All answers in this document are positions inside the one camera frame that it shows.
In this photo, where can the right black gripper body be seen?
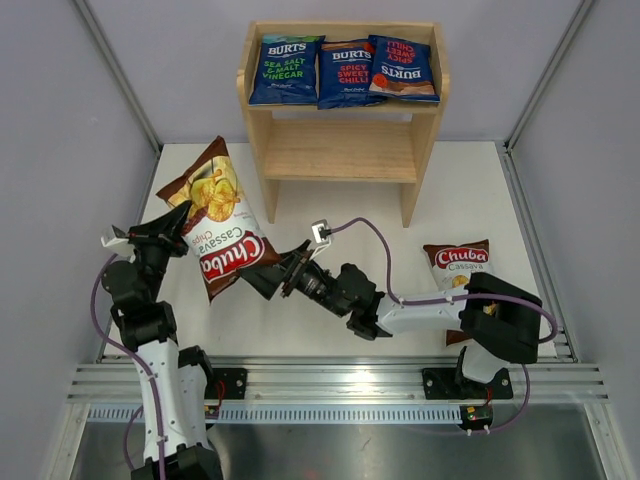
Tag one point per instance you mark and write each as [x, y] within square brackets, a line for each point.
[312, 281]

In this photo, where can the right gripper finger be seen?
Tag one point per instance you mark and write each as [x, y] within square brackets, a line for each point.
[266, 281]
[300, 253]

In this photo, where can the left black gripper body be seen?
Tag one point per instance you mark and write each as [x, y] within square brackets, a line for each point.
[154, 251]

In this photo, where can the chuba cassava chips bag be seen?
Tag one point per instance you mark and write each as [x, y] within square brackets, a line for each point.
[221, 228]
[453, 264]

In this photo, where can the Burts sea salt vinegar bag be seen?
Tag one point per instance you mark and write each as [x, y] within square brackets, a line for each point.
[286, 71]

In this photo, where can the Burts spicy sweet chilli bag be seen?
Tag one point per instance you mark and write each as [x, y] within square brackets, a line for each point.
[345, 75]

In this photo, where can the upside-down Burts chilli bag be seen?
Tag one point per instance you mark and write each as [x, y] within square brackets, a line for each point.
[401, 69]

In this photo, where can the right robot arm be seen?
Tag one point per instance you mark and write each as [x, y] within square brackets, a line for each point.
[502, 320]

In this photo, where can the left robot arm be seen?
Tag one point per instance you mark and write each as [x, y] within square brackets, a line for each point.
[173, 380]

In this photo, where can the wooden two-tier shelf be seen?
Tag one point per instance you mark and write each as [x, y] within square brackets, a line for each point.
[390, 142]

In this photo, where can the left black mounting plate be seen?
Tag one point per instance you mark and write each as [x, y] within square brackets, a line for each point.
[231, 383]

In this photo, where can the black mounting plate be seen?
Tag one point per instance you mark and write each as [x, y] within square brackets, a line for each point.
[231, 383]
[448, 384]

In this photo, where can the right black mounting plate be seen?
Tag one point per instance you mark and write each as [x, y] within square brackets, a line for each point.
[448, 384]

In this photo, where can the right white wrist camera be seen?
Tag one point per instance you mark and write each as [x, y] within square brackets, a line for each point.
[322, 237]

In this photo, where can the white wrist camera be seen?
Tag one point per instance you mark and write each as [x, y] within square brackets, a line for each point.
[113, 237]
[322, 237]

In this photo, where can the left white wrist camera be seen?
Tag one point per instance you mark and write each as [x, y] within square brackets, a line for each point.
[113, 237]

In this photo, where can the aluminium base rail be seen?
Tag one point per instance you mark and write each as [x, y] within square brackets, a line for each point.
[339, 380]

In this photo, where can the white slotted cable duct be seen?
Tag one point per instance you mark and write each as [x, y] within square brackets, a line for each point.
[325, 414]

